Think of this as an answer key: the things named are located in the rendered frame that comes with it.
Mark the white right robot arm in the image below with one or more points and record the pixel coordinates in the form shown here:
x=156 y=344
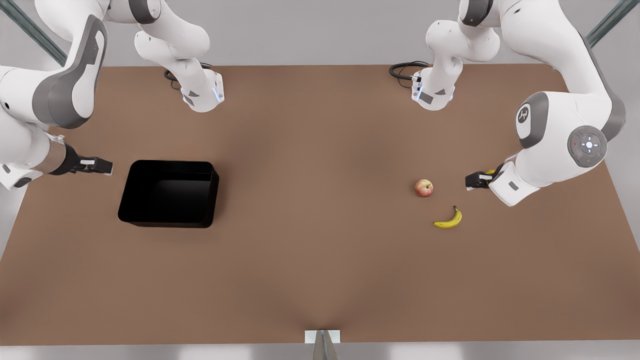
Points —
x=60 y=90

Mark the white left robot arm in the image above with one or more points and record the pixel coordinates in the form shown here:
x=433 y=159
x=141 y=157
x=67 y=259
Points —
x=560 y=120

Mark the red yellow apple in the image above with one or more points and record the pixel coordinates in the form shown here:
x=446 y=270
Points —
x=424 y=188

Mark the black storage box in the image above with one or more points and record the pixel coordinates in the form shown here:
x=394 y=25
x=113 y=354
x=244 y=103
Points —
x=167 y=195

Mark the yellow banana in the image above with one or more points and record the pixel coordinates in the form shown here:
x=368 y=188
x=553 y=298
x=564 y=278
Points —
x=451 y=221

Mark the silver frame post with foot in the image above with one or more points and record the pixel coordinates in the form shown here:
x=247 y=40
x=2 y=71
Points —
x=323 y=345

